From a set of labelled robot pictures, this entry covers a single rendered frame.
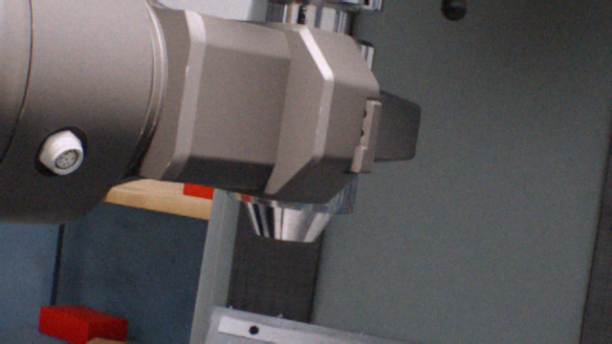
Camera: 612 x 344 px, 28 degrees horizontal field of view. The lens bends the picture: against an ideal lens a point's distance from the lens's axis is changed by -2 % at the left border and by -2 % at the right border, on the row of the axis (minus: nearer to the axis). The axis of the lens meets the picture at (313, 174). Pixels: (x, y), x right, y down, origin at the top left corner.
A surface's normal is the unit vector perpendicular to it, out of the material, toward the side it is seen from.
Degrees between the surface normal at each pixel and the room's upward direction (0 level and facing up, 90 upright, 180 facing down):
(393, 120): 90
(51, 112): 101
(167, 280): 90
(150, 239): 90
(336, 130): 90
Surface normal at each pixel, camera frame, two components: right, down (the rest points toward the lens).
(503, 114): -0.29, 0.01
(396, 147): 0.73, 0.14
